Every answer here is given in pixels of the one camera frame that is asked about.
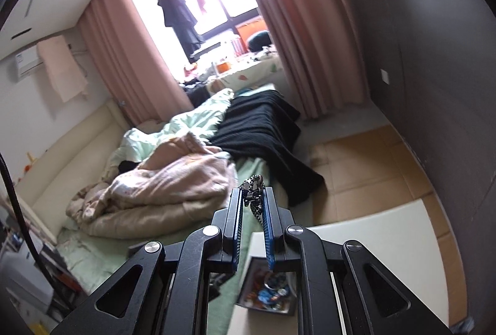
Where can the floral patterned cushion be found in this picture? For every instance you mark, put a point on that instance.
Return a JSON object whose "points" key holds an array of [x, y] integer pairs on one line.
{"points": [[245, 72]]}

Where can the green bed sheet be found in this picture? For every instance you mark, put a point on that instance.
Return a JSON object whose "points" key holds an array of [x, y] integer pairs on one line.
{"points": [[92, 260]]}

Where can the black knitted blanket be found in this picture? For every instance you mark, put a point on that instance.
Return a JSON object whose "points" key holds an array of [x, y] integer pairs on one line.
{"points": [[264, 125]]}

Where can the pink cloth on conditioner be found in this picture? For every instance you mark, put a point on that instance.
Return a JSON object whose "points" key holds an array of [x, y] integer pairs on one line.
{"points": [[65, 76]]}

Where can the black hanging garment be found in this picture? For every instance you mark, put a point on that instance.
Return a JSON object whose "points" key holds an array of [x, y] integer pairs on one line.
{"points": [[179, 17]]}

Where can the white wall socket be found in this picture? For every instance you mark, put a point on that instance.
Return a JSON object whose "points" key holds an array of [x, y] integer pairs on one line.
{"points": [[385, 76]]}

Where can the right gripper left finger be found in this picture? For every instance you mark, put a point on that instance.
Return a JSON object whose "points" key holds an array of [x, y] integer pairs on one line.
{"points": [[164, 289]]}

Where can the cardboard floor sheets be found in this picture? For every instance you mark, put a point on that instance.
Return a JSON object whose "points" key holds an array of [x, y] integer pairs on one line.
{"points": [[373, 172]]}

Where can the black jewelry box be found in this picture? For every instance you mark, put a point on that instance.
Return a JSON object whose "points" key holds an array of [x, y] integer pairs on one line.
{"points": [[262, 289]]}

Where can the beige pink comforter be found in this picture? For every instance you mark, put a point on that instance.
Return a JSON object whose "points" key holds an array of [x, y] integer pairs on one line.
{"points": [[181, 183]]}

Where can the white air conditioner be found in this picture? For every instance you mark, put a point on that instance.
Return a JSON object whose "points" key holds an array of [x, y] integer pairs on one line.
{"points": [[27, 62]]}

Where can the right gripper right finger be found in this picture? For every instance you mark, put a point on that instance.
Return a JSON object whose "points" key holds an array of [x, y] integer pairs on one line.
{"points": [[341, 288]]}

